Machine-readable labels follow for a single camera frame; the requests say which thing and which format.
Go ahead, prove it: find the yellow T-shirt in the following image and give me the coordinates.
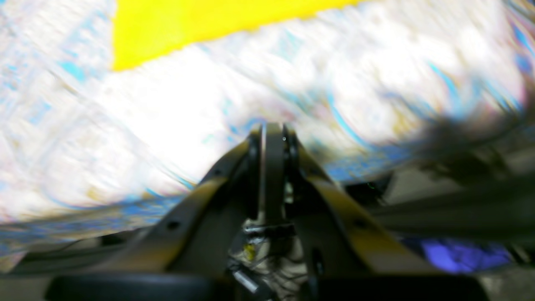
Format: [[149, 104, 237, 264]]
[[112, 0, 356, 71]]

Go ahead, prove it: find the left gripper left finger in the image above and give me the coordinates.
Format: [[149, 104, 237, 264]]
[[100, 126, 262, 276]]

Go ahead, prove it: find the patterned blue tablecloth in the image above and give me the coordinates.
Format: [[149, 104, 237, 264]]
[[1, 0, 534, 264]]

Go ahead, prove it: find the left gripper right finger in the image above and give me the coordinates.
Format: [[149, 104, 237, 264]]
[[264, 123, 435, 278]]

